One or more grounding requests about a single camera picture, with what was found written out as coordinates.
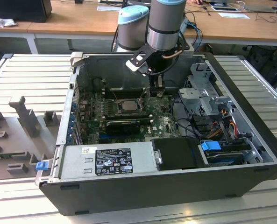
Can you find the silver square CPU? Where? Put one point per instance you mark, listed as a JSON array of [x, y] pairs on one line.
[[130, 106]]

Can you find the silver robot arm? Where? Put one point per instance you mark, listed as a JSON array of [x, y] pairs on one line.
[[164, 23]]

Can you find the CPU socket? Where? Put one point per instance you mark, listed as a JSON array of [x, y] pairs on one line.
[[119, 108]]

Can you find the round coin battery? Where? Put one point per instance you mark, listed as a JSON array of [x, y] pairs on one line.
[[160, 95]]

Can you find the pale blue teach pendant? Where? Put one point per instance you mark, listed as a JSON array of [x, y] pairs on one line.
[[184, 25]]

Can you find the black RAM stick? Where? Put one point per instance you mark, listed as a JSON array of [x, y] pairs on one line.
[[126, 93], [126, 117]]

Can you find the metal drive cage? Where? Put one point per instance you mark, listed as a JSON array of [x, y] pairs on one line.
[[192, 95]]

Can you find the green motherboard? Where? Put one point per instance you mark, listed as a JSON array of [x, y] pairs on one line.
[[161, 121]]

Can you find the black graphics card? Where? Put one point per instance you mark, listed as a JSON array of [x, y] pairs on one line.
[[122, 127]]

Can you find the pale blue paper sheet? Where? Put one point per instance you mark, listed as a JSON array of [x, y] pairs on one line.
[[108, 8]]

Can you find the wooden desk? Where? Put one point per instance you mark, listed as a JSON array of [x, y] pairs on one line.
[[82, 21]]

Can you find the white paper sheet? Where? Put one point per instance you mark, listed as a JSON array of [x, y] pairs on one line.
[[234, 15]]

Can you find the black plastic shroud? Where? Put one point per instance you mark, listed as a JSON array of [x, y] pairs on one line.
[[175, 154]]

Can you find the small black box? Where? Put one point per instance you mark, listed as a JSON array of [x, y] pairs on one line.
[[78, 1]]

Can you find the black office chair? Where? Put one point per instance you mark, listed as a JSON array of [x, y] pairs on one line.
[[264, 65]]

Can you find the hard disk drive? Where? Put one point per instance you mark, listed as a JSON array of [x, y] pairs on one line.
[[224, 159]]

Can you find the silver power supply unit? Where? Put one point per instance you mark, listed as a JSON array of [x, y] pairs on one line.
[[75, 161]]

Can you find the black PC case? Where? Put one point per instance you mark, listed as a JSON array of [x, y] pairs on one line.
[[129, 198]]

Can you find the black computer box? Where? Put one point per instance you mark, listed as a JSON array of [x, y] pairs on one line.
[[19, 10]]

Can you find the blue case latch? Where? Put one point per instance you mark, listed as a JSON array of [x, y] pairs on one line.
[[41, 166]]

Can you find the crumpled white paper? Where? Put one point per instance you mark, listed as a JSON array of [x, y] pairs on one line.
[[2, 22]]

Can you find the grey parts rack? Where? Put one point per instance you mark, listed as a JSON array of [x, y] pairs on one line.
[[12, 135]]

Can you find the green RAM stick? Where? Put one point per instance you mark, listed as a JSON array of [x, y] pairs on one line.
[[2, 156]]

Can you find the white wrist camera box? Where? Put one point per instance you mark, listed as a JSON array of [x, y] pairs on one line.
[[133, 65]]

